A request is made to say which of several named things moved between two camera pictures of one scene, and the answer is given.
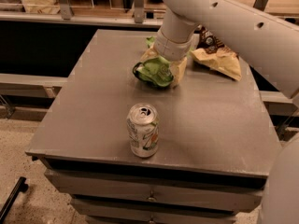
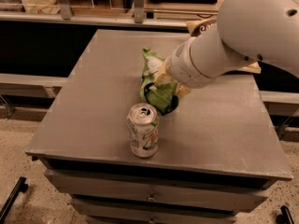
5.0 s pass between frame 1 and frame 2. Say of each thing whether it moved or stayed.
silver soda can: stayed
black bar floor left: stayed
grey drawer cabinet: stayed
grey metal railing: stayed
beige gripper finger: moved
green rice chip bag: moved
